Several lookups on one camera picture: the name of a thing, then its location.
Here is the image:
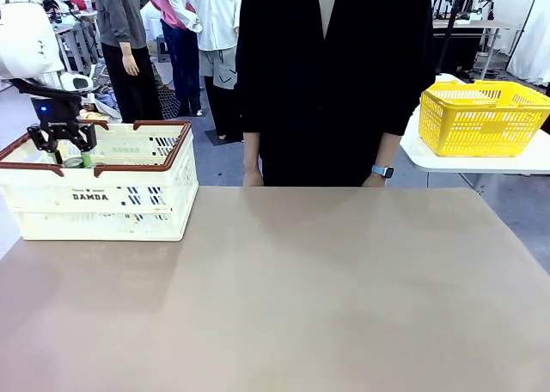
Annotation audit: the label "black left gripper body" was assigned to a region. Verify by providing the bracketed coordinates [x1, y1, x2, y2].
[30, 97, 83, 129]

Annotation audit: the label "person's left forearm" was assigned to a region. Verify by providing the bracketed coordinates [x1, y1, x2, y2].
[376, 132, 403, 169]

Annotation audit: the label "person's right forearm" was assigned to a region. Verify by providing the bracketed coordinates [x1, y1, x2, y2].
[242, 130, 263, 174]

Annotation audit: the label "cream folding basket brown rim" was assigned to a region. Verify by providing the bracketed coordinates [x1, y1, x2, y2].
[0, 119, 200, 242]

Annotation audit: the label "yellow plastic basket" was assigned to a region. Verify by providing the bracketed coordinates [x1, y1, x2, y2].
[419, 80, 550, 158]

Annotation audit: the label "pile of mixed clothes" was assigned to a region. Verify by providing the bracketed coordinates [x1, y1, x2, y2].
[79, 60, 124, 125]

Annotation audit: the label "white-framed background desk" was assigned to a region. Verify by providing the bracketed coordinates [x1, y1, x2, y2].
[53, 20, 102, 74]

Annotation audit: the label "mannequin grey top black skirt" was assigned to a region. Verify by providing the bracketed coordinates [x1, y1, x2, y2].
[92, 0, 165, 125]

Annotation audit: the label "mannequin pink shirt navy trousers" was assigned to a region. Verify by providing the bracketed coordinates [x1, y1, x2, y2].
[148, 0, 203, 118]

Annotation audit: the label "mannequin white shirt grey shorts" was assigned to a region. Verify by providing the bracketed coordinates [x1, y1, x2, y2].
[167, 0, 246, 142]

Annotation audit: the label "person's black-clad torso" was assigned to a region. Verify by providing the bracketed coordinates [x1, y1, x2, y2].
[235, 0, 436, 188]

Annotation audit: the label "black stand pole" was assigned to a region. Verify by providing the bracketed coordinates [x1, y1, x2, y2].
[433, 0, 469, 76]

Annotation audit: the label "white side table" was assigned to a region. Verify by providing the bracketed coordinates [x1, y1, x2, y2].
[399, 72, 550, 191]

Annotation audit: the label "brown-topped background desk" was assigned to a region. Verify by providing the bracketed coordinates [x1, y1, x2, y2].
[431, 19, 523, 80]

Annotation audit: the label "thin black slanted pole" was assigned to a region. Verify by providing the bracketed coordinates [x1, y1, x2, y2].
[510, 0, 543, 54]

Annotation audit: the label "white curtain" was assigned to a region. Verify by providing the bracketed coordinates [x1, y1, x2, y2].
[506, 0, 550, 86]

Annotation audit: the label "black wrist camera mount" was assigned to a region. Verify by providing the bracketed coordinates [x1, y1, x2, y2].
[8, 77, 83, 103]

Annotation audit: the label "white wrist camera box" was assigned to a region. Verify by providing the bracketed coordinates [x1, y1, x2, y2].
[58, 72, 95, 91]

